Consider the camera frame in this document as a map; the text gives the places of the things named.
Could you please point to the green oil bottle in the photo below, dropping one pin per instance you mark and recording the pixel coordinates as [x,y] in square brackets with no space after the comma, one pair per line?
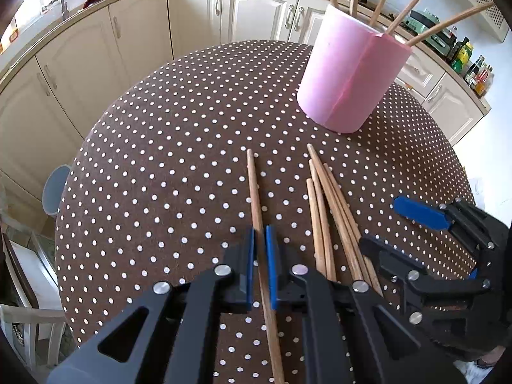
[462,54]

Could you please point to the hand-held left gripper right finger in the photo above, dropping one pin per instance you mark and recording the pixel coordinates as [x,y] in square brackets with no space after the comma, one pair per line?
[272,264]

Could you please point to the green electric cooker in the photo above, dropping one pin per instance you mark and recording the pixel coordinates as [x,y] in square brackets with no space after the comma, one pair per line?
[434,32]

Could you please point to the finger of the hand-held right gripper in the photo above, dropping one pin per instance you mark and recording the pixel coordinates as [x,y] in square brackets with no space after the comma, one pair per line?
[384,254]
[420,212]

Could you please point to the steel faucet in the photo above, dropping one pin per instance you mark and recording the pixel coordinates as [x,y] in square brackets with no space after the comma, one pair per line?
[62,0]

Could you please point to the pink cup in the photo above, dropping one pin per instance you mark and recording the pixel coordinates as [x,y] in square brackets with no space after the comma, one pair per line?
[344,72]

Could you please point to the brown polka-dot tablecloth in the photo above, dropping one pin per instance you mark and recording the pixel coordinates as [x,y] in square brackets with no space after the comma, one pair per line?
[180,168]

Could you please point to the white chair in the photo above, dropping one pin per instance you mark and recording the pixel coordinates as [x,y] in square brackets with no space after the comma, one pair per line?
[24,312]

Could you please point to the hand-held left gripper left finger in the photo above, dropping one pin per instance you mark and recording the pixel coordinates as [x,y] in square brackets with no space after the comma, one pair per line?
[251,264]

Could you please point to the dark soy sauce bottle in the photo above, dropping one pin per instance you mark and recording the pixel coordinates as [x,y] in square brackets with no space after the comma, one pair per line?
[474,70]

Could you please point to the pale blue plastic stool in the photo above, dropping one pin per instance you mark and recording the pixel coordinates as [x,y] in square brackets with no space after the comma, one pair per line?
[55,188]

